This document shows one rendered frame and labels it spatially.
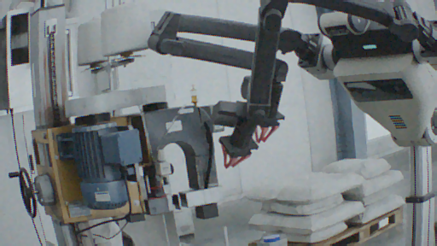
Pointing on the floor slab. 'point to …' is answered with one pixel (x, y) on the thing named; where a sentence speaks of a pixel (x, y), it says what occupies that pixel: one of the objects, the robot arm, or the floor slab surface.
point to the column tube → (41, 46)
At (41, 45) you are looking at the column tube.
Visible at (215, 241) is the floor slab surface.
